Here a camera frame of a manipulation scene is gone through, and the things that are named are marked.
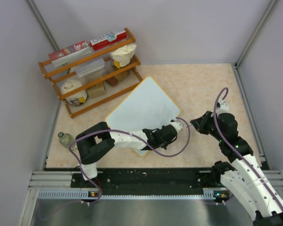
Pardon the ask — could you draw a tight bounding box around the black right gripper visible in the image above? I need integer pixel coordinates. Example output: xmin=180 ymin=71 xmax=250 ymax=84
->
xmin=191 ymin=110 xmax=225 ymax=142

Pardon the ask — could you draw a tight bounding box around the yellow framed whiteboard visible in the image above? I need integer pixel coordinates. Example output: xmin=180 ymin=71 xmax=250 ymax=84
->
xmin=105 ymin=77 xmax=181 ymax=156

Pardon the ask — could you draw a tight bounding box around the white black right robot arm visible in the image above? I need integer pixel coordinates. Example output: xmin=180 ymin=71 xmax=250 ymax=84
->
xmin=191 ymin=111 xmax=283 ymax=226

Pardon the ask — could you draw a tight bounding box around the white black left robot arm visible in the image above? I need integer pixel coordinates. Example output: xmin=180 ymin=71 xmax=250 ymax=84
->
xmin=75 ymin=120 xmax=183 ymax=187

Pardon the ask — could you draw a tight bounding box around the reddish brown sponge stack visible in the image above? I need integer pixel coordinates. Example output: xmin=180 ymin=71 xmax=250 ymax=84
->
xmin=106 ymin=71 xmax=130 ymax=87

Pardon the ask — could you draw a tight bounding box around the tan sponge stack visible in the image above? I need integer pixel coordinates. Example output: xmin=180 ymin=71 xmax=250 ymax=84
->
xmin=87 ymin=82 xmax=106 ymax=98

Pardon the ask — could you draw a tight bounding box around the upper white paper-lid jar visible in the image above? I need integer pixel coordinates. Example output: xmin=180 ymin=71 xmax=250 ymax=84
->
xmin=109 ymin=43 xmax=137 ymax=69

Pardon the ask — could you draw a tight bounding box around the white paper-lid jar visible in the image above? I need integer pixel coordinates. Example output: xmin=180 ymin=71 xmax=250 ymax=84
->
xmin=60 ymin=79 xmax=88 ymax=107
xmin=109 ymin=43 xmax=137 ymax=69

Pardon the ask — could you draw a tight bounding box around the lower white paper-lid jar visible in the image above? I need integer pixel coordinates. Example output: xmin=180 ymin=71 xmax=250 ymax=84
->
xmin=60 ymin=79 xmax=88 ymax=107

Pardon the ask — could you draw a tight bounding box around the clear plastic box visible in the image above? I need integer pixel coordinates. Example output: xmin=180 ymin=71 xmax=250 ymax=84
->
xmin=75 ymin=58 xmax=105 ymax=78

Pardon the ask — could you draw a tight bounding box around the small glass bottle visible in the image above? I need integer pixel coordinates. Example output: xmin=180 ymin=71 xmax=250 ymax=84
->
xmin=58 ymin=132 xmax=75 ymax=148

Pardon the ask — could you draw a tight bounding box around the red white wrap box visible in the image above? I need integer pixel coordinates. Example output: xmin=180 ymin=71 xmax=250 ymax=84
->
xmin=90 ymin=29 xmax=127 ymax=51

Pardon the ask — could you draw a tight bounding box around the red foil wrap box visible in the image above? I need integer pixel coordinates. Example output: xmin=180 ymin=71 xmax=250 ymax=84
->
xmin=49 ymin=40 xmax=92 ymax=67

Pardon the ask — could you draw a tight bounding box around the orange wooden shelf rack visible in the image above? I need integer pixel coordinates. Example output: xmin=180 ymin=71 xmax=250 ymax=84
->
xmin=39 ymin=28 xmax=143 ymax=118

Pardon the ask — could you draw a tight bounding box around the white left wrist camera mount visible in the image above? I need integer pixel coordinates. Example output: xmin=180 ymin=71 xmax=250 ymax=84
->
xmin=171 ymin=119 xmax=183 ymax=132

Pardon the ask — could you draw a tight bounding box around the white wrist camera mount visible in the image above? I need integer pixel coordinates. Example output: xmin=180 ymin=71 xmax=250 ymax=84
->
xmin=171 ymin=119 xmax=183 ymax=132
xmin=216 ymin=99 xmax=229 ymax=116

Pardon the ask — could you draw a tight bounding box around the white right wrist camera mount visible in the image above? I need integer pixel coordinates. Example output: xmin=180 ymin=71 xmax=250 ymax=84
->
xmin=216 ymin=99 xmax=229 ymax=116

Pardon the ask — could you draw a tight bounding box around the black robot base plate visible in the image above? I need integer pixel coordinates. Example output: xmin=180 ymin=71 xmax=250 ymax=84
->
xmin=70 ymin=167 xmax=227 ymax=196

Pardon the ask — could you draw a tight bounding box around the grey slotted cable duct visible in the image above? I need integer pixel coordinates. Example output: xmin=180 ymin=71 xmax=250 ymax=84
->
xmin=39 ymin=189 xmax=229 ymax=201

